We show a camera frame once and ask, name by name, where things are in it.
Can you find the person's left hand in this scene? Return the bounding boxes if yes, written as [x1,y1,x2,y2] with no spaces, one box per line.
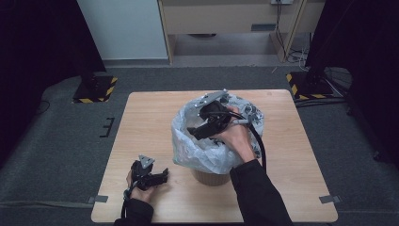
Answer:
[125,169,158,203]

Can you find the hand-held gripper cable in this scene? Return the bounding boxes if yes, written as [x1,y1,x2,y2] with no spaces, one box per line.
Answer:
[230,110,267,174]
[120,180,139,220]

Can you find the translucent plastic bin bag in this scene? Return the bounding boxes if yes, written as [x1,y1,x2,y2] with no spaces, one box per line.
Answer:
[170,89,265,175]

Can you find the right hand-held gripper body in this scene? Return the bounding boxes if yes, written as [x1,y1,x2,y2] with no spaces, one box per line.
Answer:
[193,89,234,137]

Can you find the striped black stand base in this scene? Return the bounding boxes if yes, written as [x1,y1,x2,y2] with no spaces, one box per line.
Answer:
[285,71,334,101]
[72,74,119,105]

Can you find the light wooden desk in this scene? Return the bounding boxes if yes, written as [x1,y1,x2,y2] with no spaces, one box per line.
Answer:
[157,0,327,65]

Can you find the dark curtain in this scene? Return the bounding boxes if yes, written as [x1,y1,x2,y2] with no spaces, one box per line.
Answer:
[0,0,106,166]
[305,0,399,166]

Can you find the grey tape piece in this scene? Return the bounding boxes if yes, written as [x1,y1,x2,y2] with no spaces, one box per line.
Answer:
[87,194,109,205]
[318,194,343,204]

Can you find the hanging black cables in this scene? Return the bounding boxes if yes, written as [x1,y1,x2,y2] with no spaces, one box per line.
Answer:
[274,2,291,59]

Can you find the brown cardboard container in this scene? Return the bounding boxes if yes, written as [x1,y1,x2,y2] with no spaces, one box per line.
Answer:
[190,169,232,187]

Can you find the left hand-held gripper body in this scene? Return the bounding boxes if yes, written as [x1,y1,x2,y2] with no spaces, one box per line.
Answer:
[130,153,159,191]

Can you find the left hand-held gripper cable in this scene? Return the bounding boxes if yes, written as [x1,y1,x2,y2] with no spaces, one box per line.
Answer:
[120,180,139,220]

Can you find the person's right hand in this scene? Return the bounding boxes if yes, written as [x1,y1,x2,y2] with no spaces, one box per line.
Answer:
[215,105,257,164]

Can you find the black floor cables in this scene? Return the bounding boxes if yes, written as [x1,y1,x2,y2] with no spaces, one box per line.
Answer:
[294,96,347,109]

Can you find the right hand-held gripper cable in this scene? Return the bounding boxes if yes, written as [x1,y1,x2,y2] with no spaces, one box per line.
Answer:
[230,110,267,174]

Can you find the white panel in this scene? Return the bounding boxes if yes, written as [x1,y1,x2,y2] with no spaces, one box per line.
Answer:
[76,0,169,61]

